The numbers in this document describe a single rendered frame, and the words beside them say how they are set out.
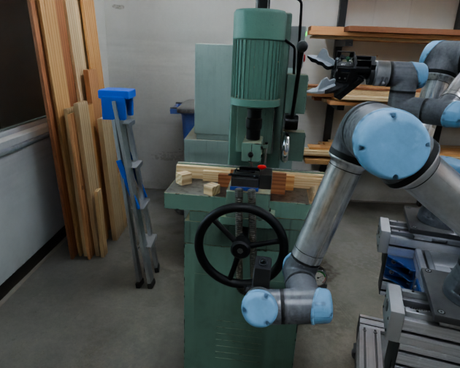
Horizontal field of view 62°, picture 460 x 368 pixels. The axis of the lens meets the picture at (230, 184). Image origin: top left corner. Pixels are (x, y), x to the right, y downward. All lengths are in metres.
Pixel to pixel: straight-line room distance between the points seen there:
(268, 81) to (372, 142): 0.68
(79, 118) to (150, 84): 1.37
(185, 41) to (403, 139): 3.14
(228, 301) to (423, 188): 0.94
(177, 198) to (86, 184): 1.36
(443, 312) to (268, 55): 0.87
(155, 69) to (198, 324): 2.66
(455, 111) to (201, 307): 1.08
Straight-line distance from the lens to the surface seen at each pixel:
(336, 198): 0.88
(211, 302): 1.53
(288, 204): 1.31
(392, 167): 0.71
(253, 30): 1.30
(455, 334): 1.14
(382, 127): 0.69
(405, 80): 1.29
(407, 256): 1.58
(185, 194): 1.34
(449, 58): 1.60
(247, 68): 1.31
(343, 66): 1.23
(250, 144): 1.37
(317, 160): 3.32
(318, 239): 0.91
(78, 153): 2.59
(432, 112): 1.26
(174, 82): 3.73
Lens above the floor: 1.37
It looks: 19 degrees down
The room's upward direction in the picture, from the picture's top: 2 degrees clockwise
